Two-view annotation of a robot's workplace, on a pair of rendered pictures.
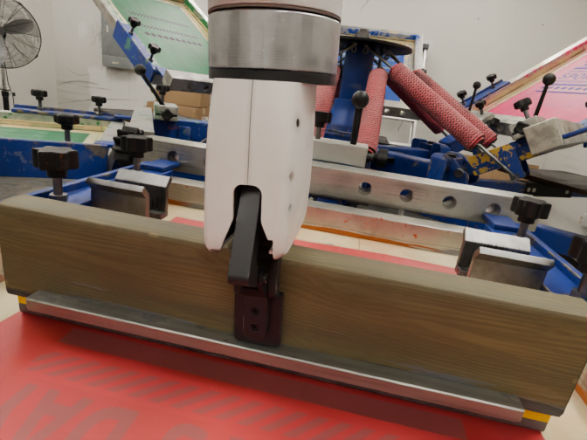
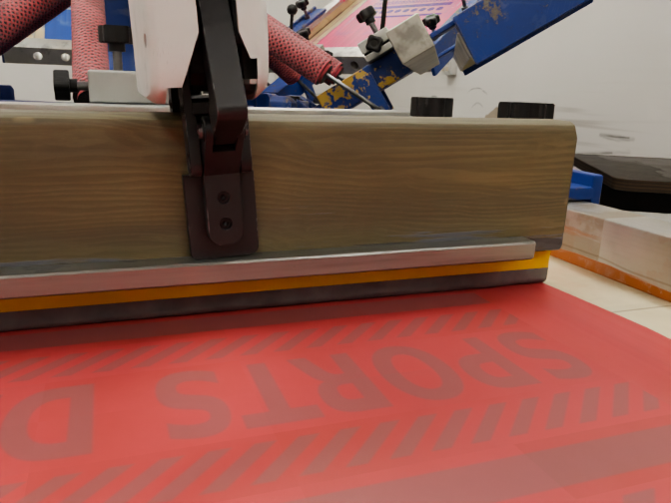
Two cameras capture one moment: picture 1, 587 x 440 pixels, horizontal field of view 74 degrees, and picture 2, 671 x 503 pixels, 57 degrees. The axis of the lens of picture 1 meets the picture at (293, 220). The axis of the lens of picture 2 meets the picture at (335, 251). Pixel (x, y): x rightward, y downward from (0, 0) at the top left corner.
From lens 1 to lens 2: 0.14 m
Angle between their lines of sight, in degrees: 28
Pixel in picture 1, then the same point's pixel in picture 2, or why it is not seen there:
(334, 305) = (318, 175)
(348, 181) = not seen: hidden behind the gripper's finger
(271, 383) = (250, 319)
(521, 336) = (515, 162)
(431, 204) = not seen: hidden behind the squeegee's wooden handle
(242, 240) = (222, 57)
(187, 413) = (166, 366)
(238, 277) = (232, 104)
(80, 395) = not seen: outside the picture
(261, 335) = (237, 234)
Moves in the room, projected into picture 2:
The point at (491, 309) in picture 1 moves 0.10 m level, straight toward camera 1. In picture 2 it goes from (484, 136) to (533, 155)
